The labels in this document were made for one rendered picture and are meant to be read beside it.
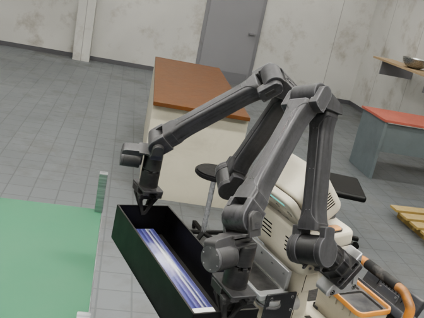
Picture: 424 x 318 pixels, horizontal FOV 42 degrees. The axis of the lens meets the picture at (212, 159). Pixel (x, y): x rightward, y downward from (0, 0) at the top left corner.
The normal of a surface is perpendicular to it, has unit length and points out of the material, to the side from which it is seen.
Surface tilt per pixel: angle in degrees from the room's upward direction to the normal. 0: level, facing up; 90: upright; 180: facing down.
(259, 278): 0
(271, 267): 90
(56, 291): 0
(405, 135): 90
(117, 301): 0
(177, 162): 90
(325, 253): 69
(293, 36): 90
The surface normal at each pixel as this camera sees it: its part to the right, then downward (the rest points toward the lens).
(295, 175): -0.45, -0.71
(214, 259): -0.72, 0.04
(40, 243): 0.19, -0.94
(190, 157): 0.09, 0.32
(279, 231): -0.90, 0.11
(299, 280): 0.44, 0.35
